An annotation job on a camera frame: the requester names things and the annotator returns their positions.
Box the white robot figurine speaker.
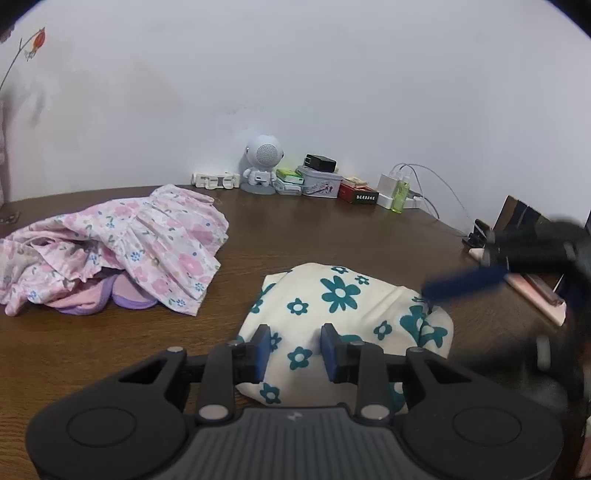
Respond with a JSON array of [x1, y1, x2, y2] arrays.
[[239, 135, 284, 196]]

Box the black phone clip stand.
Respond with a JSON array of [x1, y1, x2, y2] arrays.
[[462, 219, 495, 250]]

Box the dried rose bouquet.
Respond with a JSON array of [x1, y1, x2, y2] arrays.
[[0, 27, 46, 89]]

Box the white power strip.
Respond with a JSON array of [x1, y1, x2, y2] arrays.
[[191, 172, 240, 190]]

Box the red black box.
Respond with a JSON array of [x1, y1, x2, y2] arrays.
[[338, 176, 379, 205]]

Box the white charger block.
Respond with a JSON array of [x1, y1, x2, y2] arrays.
[[377, 174, 423, 211]]

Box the small black box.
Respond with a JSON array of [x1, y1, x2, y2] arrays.
[[304, 154, 337, 173]]

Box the green spray bottle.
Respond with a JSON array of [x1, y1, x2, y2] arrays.
[[391, 175, 410, 214]]

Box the pink floral garment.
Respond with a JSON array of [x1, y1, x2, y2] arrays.
[[1, 185, 229, 316]]

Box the dark phone on pad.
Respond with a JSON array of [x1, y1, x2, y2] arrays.
[[523, 274, 564, 306]]

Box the cream green-flower garment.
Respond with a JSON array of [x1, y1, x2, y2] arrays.
[[238, 263, 454, 407]]

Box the white cable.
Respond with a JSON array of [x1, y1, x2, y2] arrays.
[[392, 162, 474, 237]]

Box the green white small boxes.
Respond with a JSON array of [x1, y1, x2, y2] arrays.
[[273, 168, 304, 196]]

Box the brown cardboard box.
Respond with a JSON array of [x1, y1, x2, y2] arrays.
[[493, 196, 548, 233]]

